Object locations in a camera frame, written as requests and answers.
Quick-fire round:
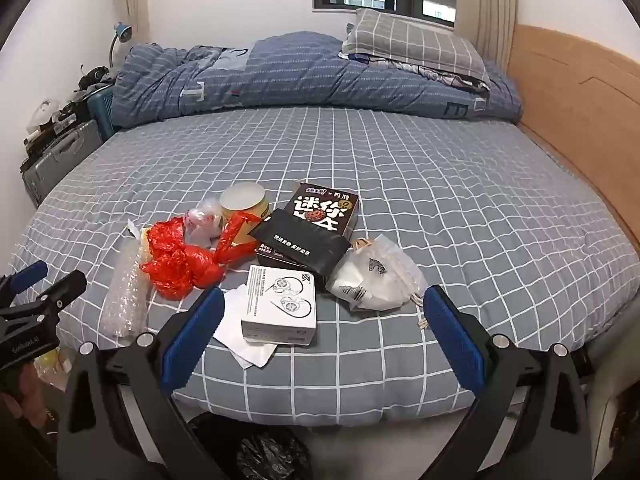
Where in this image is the yellow white sachet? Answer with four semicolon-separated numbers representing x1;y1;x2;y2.
125;220;153;256

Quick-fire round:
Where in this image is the clear bubble wrap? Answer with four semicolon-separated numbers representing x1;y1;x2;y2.
102;237;148;338

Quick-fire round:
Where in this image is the black foil pouch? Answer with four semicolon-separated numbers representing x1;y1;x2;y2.
248;208;353;291

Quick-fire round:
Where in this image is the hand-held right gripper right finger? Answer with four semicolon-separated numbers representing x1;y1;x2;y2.
422;285;596;480

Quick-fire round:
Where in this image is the white furniture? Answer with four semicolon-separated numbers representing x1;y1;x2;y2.
595;390;640;480

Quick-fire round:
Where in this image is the white round object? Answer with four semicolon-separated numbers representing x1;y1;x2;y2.
27;97;58;131

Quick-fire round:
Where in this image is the yellow paper cup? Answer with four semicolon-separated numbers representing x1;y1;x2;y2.
219;181;272;261

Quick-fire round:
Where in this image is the teal plastic crate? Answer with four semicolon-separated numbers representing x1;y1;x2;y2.
87;85;118;141

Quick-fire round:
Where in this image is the folded printed cloth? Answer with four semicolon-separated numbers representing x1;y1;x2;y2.
345;52;491;96

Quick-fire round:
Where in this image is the blue striped duvet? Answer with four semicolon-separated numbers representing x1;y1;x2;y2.
110;31;523;128

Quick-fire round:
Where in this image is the trash bin with black liner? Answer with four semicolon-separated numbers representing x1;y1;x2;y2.
187;410;321;480

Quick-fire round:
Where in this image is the clear red printed plastic bag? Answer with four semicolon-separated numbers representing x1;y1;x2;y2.
184;197;226;251

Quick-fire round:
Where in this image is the white plastic bag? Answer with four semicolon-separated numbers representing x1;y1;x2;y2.
325;234;431;331

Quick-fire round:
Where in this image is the blue desk lamp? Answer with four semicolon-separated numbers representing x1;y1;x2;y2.
107;21;133;68

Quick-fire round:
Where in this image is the person's left hand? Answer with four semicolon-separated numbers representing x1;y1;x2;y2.
0;365;51;441

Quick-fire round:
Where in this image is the wooden bed panel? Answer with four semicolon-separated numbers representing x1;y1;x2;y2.
505;24;640;261

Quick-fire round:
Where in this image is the yellow plastic bag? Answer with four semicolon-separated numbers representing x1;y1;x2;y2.
30;347;76;393

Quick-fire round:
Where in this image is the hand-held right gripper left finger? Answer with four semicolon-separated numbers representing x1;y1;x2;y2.
55;287;231;480

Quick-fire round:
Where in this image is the grey suitcase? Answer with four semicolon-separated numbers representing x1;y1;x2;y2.
20;120;103;211

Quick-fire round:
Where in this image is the white tissue paper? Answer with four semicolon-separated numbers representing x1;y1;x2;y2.
210;284;281;368

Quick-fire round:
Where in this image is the dark brown cookie box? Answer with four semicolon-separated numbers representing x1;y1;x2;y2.
255;183;362;273

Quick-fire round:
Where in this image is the grey checked pillow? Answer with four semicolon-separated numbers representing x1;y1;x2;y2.
340;8;493;86

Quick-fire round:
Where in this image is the white earphone box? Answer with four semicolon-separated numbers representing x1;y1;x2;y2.
241;265;318;347

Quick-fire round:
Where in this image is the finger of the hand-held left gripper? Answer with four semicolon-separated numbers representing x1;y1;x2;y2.
27;270;88;318
0;261;49;301

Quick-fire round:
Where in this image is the grey checked bed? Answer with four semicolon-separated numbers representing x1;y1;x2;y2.
10;105;640;411

